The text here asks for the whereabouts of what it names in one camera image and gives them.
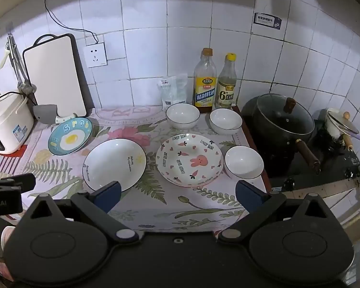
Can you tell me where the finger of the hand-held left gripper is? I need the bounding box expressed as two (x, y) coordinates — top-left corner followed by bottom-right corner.
(0, 173), (36, 194)

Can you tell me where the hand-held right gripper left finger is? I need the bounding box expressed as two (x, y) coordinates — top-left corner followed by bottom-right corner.
(18, 181), (141, 244)

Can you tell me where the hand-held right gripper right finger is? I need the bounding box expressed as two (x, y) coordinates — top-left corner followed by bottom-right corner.
(217, 180), (333, 244)

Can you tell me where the white black-rimmed plate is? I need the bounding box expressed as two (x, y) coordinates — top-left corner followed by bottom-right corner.
(82, 139), (147, 193)

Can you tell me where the white black-rimmed bowl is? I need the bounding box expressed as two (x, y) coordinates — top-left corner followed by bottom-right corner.
(166, 103), (201, 129)
(224, 145), (264, 180)
(209, 108), (243, 135)

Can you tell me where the blue fried egg plate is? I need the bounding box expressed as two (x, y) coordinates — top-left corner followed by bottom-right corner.
(47, 117), (93, 156)

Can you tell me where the pink rabbit plate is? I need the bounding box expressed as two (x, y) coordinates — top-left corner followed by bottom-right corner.
(155, 133), (223, 189)

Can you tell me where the floral tablecloth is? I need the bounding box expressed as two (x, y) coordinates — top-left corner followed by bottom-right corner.
(0, 105), (271, 233)

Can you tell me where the white rice cooker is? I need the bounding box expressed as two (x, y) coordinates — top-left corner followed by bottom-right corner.
(0, 92), (35, 155)

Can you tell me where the black cooking pot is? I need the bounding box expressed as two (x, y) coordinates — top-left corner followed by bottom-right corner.
(241, 94), (322, 175)

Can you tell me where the glass pot lid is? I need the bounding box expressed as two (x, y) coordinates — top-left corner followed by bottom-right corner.
(256, 94), (315, 136)

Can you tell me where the black gas stove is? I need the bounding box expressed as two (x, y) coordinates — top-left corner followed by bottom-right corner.
(241, 105), (360, 190)

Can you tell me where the yellow-capped vinegar bottle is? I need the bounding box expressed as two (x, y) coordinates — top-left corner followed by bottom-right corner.
(215, 53), (239, 110)

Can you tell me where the hanging metal utensil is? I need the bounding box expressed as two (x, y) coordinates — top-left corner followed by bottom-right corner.
(6, 34), (37, 95)

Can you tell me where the clear plastic bag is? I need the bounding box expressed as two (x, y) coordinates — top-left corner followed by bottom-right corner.
(156, 79), (172, 111)
(168, 73), (189, 105)

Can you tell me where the white cutting board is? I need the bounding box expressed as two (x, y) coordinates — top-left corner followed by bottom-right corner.
(22, 34), (92, 119)

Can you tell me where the small white enamel pot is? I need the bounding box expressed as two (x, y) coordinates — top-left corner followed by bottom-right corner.
(325, 108), (360, 154)

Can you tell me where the brown-capped cooking wine bottle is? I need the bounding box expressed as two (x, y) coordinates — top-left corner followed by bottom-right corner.
(193, 48), (218, 114)

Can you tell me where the white-handled cleaver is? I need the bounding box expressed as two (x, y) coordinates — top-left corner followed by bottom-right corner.
(33, 104), (78, 124)

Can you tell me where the white hanging handle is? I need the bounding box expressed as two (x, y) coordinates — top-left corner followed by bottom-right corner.
(0, 47), (11, 68)

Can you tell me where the white wall socket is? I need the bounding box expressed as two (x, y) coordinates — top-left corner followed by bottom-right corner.
(83, 42), (108, 68)

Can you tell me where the black power cable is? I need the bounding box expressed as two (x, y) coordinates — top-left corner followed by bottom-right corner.
(44, 0), (99, 45)

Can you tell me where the blue wall sticker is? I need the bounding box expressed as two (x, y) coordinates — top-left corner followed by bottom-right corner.
(253, 12), (282, 31)

